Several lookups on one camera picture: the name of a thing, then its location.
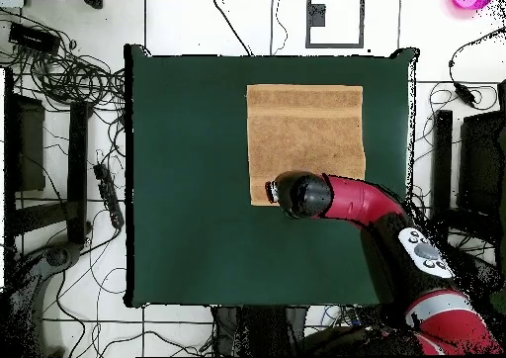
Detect tan terry towel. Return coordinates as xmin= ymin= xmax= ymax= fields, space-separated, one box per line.
xmin=245 ymin=83 xmax=367 ymax=208

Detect dark flat panel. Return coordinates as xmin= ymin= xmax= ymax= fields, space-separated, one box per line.
xmin=5 ymin=92 xmax=46 ymax=193
xmin=458 ymin=112 xmax=506 ymax=219

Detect dark green table cloth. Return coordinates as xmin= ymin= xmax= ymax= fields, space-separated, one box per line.
xmin=123 ymin=43 xmax=420 ymax=310

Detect black metal stand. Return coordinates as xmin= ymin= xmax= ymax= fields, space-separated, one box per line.
xmin=211 ymin=305 xmax=311 ymax=357

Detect black power strip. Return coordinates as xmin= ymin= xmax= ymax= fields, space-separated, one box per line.
xmin=93 ymin=162 xmax=126 ymax=229

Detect black bar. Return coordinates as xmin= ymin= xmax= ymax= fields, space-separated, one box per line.
xmin=430 ymin=110 xmax=455 ymax=232
xmin=66 ymin=100 xmax=94 ymax=245

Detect grey chair base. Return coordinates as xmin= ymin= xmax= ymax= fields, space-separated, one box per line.
xmin=7 ymin=238 xmax=86 ymax=357

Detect pink round object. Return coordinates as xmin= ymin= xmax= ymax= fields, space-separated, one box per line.
xmin=450 ymin=0 xmax=495 ymax=13

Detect black rectangular box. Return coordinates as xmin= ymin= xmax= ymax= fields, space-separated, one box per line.
xmin=7 ymin=21 xmax=61 ymax=54

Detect cable tangle with blue wire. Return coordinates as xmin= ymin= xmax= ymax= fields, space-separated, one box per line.
xmin=305 ymin=305 xmax=359 ymax=331

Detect thick black cable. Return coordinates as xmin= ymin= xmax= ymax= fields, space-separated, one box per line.
xmin=211 ymin=0 xmax=254 ymax=57

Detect thin black cable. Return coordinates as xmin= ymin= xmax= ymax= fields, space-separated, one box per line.
xmin=270 ymin=0 xmax=289 ymax=56

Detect grey rectangular floor frame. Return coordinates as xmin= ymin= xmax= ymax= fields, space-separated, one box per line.
xmin=304 ymin=0 xmax=365 ymax=49

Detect black cable with adapter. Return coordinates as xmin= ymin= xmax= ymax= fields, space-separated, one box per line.
xmin=447 ymin=25 xmax=506 ymax=109

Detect tangled black cables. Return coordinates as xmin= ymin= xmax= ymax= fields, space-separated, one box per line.
xmin=0 ymin=9 xmax=128 ymax=114

